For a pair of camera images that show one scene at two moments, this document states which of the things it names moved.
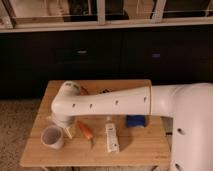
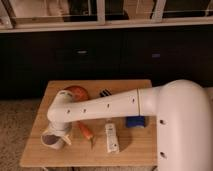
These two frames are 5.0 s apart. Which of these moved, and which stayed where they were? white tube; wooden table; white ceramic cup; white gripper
Moved: white gripper
Stayed: wooden table; white tube; white ceramic cup
